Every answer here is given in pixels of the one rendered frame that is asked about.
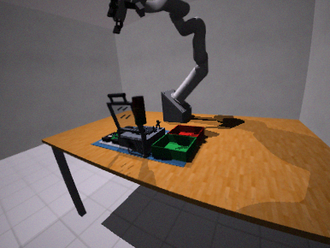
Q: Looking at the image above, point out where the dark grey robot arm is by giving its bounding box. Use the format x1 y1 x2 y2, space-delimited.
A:
124 0 209 104

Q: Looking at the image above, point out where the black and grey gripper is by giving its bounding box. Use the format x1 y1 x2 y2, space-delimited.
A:
107 0 131 34

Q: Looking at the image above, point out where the green circuit board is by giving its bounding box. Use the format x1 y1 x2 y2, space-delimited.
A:
108 133 118 139

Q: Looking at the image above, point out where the green open-top bin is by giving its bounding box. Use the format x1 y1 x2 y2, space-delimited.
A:
151 133 197 162

